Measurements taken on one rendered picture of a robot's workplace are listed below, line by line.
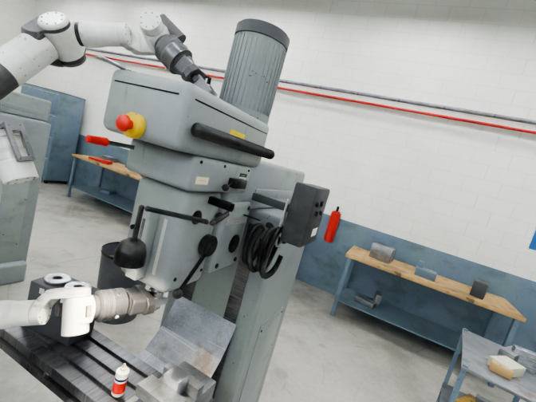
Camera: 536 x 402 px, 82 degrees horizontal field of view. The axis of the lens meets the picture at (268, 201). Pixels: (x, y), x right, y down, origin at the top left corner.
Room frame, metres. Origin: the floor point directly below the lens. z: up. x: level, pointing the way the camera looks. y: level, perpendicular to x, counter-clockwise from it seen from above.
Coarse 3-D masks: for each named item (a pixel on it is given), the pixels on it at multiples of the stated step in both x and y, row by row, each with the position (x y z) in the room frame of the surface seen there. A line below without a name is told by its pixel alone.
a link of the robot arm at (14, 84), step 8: (0, 64) 0.80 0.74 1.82; (0, 72) 0.79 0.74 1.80; (8, 72) 0.81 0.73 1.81; (0, 80) 0.79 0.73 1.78; (8, 80) 0.81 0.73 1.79; (16, 80) 0.83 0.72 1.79; (0, 88) 0.79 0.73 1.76; (8, 88) 0.81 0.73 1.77; (16, 88) 0.84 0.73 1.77; (0, 96) 0.81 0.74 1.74
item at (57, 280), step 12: (48, 276) 1.14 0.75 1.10; (60, 276) 1.17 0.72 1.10; (36, 288) 1.10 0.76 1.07; (48, 288) 1.09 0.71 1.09; (96, 288) 1.18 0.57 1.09; (60, 300) 1.07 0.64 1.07; (48, 324) 1.08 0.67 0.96; (60, 324) 1.07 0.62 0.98; (48, 336) 1.08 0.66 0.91; (60, 336) 1.07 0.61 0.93; (84, 336) 1.13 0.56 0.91
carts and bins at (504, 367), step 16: (112, 256) 2.82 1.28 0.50; (112, 272) 2.53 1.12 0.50; (112, 288) 2.54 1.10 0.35; (112, 320) 2.57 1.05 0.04; (128, 320) 2.67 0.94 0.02; (464, 336) 2.43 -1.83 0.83; (464, 352) 2.13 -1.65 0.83; (480, 352) 2.20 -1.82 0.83; (496, 352) 2.28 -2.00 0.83; (512, 352) 2.14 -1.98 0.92; (528, 352) 2.11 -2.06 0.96; (448, 368) 2.57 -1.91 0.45; (464, 368) 1.90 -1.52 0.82; (480, 368) 1.94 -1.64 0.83; (496, 368) 1.94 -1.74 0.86; (512, 368) 1.93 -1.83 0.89; (528, 368) 2.09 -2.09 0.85; (448, 384) 2.56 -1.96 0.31; (496, 384) 1.81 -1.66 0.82; (512, 384) 1.85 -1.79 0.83; (528, 384) 1.91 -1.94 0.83; (448, 400) 1.94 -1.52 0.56; (464, 400) 2.22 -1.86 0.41; (480, 400) 2.25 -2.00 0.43; (512, 400) 2.34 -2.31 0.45; (528, 400) 1.73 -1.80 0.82
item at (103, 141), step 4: (88, 136) 0.75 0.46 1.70; (92, 136) 0.76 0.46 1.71; (96, 136) 0.77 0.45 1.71; (100, 136) 0.78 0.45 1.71; (88, 140) 0.75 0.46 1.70; (92, 140) 0.75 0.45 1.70; (96, 140) 0.76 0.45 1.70; (100, 140) 0.77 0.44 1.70; (104, 140) 0.78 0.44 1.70; (108, 140) 0.80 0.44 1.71; (100, 144) 0.78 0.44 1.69; (104, 144) 0.79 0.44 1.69; (108, 144) 0.81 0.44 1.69; (112, 144) 0.81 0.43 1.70; (116, 144) 0.83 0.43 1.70; (120, 144) 0.84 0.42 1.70; (124, 144) 0.85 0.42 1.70; (128, 144) 0.86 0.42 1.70; (132, 148) 0.88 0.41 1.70
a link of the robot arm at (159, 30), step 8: (144, 16) 0.93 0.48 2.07; (152, 16) 0.94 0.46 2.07; (160, 16) 0.99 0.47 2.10; (144, 24) 0.93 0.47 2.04; (152, 24) 0.93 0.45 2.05; (160, 24) 0.94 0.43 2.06; (168, 24) 0.99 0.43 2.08; (144, 32) 0.94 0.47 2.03; (152, 32) 0.93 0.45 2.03; (160, 32) 0.95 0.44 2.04; (168, 32) 0.98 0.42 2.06; (176, 32) 0.98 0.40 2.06; (152, 40) 0.95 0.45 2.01; (160, 40) 0.94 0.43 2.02; (168, 40) 0.94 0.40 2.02; (176, 40) 0.96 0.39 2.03; (184, 40) 1.01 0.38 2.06; (152, 48) 0.98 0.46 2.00; (160, 48) 0.94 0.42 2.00
